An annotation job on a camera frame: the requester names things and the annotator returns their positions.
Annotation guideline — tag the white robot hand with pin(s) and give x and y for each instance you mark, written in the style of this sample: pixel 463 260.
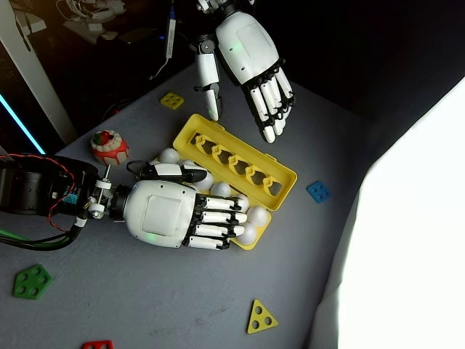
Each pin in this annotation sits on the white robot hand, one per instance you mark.
pixel 160 214
pixel 247 47

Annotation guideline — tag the yellow egg carton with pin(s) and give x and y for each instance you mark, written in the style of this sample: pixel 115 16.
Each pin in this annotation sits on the yellow egg carton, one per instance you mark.
pixel 182 140

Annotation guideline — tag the white toy egg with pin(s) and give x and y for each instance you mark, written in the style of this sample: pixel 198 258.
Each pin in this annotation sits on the white toy egg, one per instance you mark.
pixel 248 235
pixel 258 215
pixel 220 189
pixel 169 155

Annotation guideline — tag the grey table cloth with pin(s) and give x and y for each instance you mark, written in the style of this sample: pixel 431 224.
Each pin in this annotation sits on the grey table cloth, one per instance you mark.
pixel 145 291

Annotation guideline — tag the strawberry cream toy cake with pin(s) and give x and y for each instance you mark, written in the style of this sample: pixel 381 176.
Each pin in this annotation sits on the strawberry cream toy cake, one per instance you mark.
pixel 109 151

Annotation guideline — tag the yellow rectangular holed block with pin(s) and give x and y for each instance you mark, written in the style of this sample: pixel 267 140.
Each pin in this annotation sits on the yellow rectangular holed block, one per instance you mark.
pixel 171 100

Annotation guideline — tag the green pentagon holed block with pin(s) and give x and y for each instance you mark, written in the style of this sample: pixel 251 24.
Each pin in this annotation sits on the green pentagon holed block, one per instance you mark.
pixel 32 281

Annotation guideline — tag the yellow triangle holed block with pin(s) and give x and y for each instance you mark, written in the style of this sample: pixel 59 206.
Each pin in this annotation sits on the yellow triangle holed block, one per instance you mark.
pixel 261 318

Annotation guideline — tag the red holed block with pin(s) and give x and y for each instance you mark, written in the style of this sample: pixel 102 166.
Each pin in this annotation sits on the red holed block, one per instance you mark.
pixel 85 344

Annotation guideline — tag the white electronic device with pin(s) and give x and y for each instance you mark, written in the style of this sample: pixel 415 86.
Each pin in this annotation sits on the white electronic device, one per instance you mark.
pixel 91 16

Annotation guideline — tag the blue square holed block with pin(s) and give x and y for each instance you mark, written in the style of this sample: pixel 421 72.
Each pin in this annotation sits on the blue square holed block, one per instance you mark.
pixel 318 191

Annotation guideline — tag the cyan light strip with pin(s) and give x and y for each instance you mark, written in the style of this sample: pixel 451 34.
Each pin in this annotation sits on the cyan light strip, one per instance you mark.
pixel 22 123

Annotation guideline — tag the white backdrop sheet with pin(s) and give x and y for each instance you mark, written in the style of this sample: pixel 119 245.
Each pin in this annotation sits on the white backdrop sheet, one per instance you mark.
pixel 399 236

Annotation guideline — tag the white upright post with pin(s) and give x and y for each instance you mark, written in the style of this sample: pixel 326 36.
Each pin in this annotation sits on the white upright post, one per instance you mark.
pixel 32 72

